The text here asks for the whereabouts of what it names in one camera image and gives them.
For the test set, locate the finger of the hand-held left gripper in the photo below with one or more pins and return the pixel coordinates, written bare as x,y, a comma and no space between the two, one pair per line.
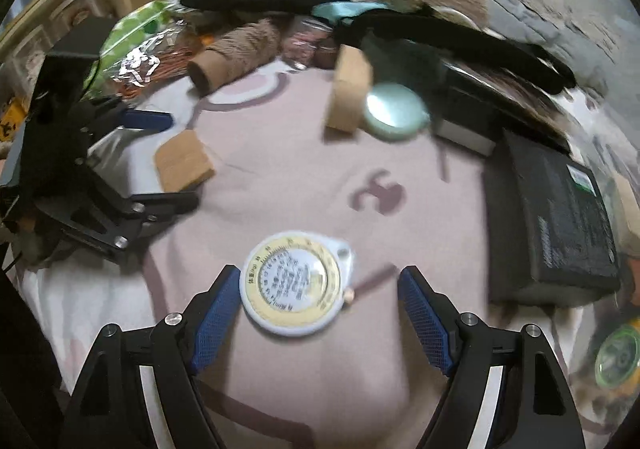
165,206
147,120

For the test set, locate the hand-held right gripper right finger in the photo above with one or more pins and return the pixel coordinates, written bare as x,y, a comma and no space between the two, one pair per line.
422,324

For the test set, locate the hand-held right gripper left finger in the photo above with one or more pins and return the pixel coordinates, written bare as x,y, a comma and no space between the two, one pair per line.
215,324

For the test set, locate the small rounded wooden block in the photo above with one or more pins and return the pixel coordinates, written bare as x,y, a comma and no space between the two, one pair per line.
182,161

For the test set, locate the white round tape measure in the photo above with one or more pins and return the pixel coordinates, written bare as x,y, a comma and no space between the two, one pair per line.
292,284

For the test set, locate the mint round container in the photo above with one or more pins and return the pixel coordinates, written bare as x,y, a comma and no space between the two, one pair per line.
395,111

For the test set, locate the bag of orange rubber bands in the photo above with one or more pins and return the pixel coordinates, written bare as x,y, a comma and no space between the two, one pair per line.
150,64

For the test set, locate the green polka dot bag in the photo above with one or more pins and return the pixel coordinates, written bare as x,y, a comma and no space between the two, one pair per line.
135,26

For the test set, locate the cardboard tube with twine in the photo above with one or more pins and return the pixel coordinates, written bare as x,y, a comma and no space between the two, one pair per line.
235,51

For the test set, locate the printed blanket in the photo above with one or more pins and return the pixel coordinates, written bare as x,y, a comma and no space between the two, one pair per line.
300,179

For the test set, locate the black box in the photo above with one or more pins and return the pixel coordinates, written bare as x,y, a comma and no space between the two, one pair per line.
550,229

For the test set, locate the bag of pink beads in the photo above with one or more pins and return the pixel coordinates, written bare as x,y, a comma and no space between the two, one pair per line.
302,41

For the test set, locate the brown tape roll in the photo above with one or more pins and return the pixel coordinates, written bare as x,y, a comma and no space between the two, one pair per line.
325,56

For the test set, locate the dark box with silver edge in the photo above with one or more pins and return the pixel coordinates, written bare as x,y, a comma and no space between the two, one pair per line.
465,134

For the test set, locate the green round lid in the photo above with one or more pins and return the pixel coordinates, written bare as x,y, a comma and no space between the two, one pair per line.
617,359

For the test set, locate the oval wooden block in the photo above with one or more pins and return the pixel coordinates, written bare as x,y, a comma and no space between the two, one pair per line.
350,89

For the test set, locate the teal mask packet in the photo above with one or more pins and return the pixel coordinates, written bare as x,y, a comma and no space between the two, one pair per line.
345,11

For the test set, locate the square wooden tray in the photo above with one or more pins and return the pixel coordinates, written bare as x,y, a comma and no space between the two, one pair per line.
627,214

